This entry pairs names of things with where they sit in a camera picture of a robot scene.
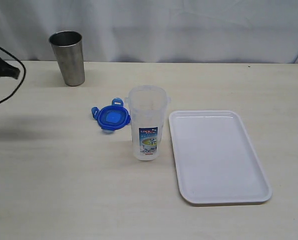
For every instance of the clear plastic tall container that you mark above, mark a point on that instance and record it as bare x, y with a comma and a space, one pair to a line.
147, 105

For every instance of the blue plastic lid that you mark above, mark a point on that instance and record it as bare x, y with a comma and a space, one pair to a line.
112, 117

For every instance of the stainless steel tumbler cup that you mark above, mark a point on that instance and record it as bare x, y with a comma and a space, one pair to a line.
67, 48

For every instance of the white rectangular plastic tray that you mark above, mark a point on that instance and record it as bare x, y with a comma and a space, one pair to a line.
215, 161

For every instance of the white fabric backdrop curtain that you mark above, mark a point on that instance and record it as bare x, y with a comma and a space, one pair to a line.
176, 31

